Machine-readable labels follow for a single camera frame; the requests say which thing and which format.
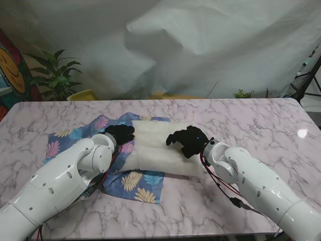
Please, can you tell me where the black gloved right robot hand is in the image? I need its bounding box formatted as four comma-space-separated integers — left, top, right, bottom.
166, 126, 211, 159

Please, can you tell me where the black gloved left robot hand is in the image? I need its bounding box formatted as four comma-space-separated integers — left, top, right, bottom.
104, 125, 136, 146

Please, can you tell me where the white pillow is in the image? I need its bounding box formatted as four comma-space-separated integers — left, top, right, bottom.
117, 119, 203, 178

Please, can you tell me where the blue leaf print pillowcase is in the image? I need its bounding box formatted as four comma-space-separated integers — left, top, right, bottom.
44, 113, 171, 205

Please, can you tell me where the yellow plastic chair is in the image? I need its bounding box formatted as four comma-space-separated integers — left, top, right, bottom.
66, 89, 99, 101

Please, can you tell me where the mustard yellow fabric item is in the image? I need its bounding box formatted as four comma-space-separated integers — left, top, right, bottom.
147, 91, 201, 99

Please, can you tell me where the thin brown stick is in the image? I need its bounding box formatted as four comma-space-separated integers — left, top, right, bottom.
206, 80, 219, 98

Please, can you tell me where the small green plant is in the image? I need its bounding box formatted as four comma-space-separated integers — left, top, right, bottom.
232, 88, 255, 99

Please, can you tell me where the large green potted plant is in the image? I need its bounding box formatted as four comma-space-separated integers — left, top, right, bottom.
25, 49, 83, 101

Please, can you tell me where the white backdrop sheet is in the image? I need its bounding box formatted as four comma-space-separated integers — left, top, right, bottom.
0, 0, 321, 100

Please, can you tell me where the colourful smiley painted board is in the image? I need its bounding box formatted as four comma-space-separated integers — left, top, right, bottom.
0, 27, 42, 121

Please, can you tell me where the black tripod stand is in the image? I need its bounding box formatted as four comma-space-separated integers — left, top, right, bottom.
288, 45, 321, 103

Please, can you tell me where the red black left arm cable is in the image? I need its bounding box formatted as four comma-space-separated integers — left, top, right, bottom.
30, 145, 119, 241

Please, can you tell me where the red black arm cable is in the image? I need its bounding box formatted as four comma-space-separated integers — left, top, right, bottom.
30, 145, 119, 241
199, 153, 266, 216

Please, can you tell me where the red black right arm cable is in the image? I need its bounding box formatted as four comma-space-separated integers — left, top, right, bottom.
199, 153, 266, 216

